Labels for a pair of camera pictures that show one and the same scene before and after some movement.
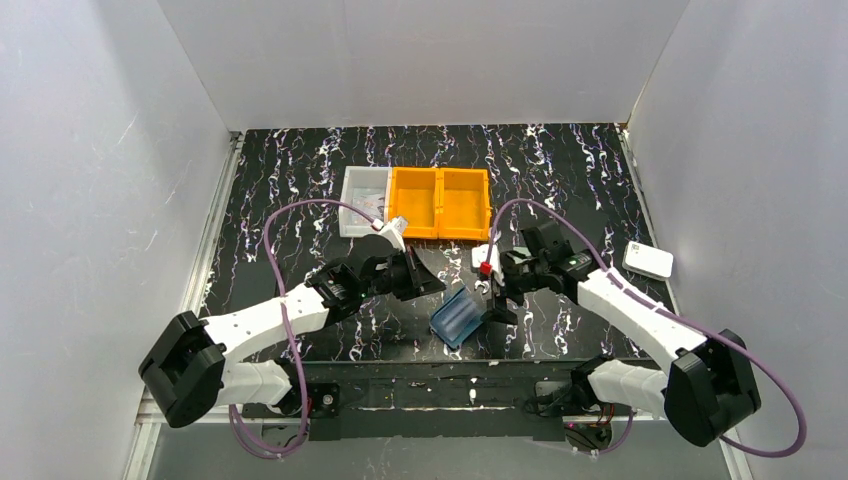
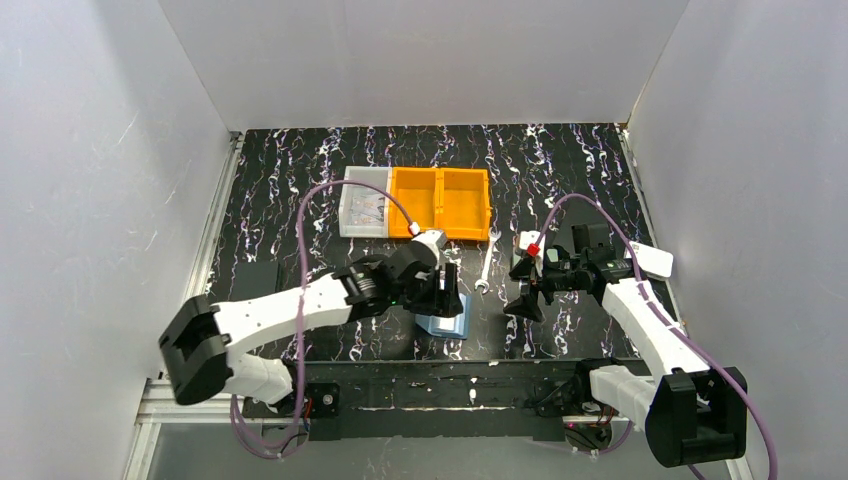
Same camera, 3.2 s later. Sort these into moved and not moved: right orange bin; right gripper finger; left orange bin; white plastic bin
Moved: right gripper finger
Not moved: right orange bin; left orange bin; white plastic bin
